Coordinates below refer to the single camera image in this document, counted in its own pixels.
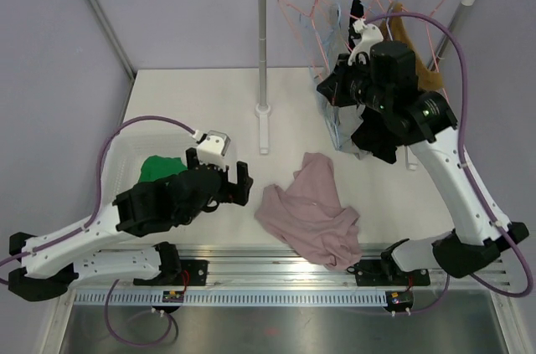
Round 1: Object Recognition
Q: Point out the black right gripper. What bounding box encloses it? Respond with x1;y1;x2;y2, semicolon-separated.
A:
318;54;392;115

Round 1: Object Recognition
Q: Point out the blue hanger of mauve top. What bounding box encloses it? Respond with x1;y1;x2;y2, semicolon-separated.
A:
311;3;349;151

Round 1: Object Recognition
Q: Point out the grey tank top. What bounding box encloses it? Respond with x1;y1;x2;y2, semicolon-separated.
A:
334;2;374;161

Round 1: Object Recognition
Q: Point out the mauve pink tank top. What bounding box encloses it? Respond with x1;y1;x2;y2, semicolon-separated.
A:
255;153;363;271

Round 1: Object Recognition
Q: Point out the pink hanger of green top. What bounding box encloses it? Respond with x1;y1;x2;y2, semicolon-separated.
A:
277;0;339;83

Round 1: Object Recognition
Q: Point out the green tank top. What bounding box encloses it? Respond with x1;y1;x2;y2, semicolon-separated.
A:
138;156;188;182

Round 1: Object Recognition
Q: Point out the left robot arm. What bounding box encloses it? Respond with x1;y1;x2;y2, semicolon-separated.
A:
7;148;253;302

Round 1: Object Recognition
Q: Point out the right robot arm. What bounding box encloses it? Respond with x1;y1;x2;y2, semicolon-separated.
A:
317;41;529;284

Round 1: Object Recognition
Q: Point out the black tank top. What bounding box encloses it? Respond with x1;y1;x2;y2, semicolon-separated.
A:
343;0;410;165

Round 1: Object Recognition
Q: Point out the brown tank top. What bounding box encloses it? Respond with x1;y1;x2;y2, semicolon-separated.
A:
379;17;444;91

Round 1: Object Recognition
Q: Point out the clear plastic basket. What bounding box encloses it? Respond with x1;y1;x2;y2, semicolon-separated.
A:
95;131;197;207

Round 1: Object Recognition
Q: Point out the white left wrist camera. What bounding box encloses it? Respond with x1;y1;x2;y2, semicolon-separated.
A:
193;130;231;163

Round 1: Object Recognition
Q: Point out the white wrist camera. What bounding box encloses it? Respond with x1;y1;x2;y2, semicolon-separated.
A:
193;130;231;163
348;18;384;65

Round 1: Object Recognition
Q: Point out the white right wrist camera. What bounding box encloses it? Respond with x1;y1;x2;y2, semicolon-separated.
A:
348;18;384;65

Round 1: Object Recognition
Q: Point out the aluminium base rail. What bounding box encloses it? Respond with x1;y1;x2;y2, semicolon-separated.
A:
177;244;513;290

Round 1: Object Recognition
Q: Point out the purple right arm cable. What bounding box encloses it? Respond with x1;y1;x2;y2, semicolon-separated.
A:
366;13;533;313

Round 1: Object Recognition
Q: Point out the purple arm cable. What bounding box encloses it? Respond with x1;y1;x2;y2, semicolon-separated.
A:
366;13;533;313
0;115;200;346

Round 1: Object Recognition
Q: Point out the white slotted cable duct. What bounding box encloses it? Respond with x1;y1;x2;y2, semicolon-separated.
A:
75;289;387;307

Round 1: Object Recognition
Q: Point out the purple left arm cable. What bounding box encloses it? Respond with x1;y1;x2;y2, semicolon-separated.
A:
0;115;200;346

